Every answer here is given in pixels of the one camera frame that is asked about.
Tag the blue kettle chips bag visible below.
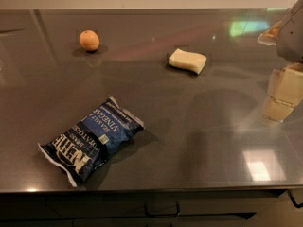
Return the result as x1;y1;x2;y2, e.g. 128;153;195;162
39;96;144;187

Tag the yellow sponge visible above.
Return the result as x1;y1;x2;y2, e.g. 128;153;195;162
169;49;207;75

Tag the orange fruit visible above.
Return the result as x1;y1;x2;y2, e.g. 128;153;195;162
80;30;100;51

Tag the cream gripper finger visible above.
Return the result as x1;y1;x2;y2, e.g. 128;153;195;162
258;22;281;45
263;62;303;122

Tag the black cable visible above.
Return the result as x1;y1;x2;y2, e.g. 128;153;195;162
287;189;303;210

